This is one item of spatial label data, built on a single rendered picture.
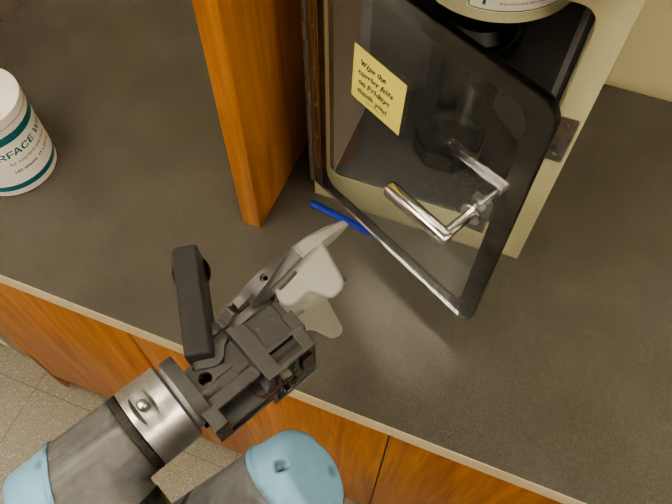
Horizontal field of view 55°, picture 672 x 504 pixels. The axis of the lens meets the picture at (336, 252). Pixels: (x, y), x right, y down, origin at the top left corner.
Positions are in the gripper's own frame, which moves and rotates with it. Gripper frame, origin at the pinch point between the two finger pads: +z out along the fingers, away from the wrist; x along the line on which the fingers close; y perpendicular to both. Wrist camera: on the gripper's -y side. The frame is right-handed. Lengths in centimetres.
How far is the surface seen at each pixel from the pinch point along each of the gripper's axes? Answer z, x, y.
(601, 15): 27.7, 16.5, 4.5
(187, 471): -28, -120, -27
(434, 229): 8.9, 0.8, 4.9
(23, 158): -17, -19, -51
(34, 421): -52, -120, -66
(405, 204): 8.9, 0.7, 0.8
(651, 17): 71, -14, -5
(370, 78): 13.6, 7.2, -10.1
